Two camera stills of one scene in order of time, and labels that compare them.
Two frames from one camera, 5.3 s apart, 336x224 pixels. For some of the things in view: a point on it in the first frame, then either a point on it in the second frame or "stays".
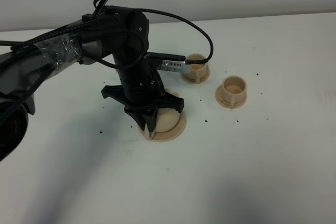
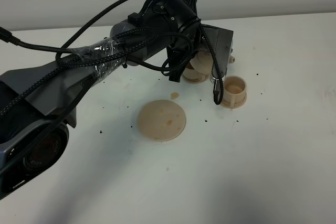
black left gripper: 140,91 -> 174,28
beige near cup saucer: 218,95 stays
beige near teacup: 233,89 stays
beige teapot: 167,120 -> 201,62
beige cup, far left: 191,77 stays
